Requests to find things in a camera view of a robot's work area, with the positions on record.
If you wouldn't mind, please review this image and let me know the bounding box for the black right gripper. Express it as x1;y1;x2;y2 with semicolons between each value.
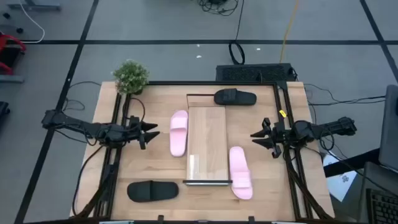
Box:
250;117;292;159

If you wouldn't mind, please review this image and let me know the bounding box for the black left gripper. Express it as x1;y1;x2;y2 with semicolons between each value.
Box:
123;115;160;151

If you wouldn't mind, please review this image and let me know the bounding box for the pink foam slide sandal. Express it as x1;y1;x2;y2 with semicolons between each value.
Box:
228;146;254;200
169;110;190;157

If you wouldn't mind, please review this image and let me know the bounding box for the black slide sandal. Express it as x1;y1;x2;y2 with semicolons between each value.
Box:
126;180;180;203
213;88;257;106

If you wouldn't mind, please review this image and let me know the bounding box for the small green potted plant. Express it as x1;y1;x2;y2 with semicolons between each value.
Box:
111;58;150;96

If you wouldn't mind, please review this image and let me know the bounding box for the black vented box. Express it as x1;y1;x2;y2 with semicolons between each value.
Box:
215;63;295;83

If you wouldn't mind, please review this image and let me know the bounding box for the white printed paper sheet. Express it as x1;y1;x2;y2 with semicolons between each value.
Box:
322;153;359;203

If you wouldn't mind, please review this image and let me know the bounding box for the grey monitor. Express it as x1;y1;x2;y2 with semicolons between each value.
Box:
377;84;398;174

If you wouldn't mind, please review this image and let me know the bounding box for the black keyboard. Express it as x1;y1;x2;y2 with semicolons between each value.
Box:
366;187;398;224

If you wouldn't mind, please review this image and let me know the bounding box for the red and black cart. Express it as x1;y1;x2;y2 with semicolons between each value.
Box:
0;30;27;77

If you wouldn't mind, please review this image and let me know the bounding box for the grey desk foot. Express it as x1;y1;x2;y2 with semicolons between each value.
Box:
6;0;62;12

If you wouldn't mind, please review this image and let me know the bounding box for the wooden shelf with black frame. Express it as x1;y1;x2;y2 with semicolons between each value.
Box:
182;93;233;187

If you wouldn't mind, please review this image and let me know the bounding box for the thin black floor cable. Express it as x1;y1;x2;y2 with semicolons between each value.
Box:
62;80;103;113
303;83;387;107

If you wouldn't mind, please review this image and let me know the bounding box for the yellow floor cable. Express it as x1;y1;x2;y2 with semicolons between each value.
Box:
279;0;300;64

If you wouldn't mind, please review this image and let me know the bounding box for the black looped floor cable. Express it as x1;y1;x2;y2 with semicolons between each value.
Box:
228;0;246;66

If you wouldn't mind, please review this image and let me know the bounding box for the black cable tangle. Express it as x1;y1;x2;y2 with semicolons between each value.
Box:
195;0;240;17

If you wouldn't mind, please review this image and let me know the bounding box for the white floor cable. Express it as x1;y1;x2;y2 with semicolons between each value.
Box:
17;0;46;44

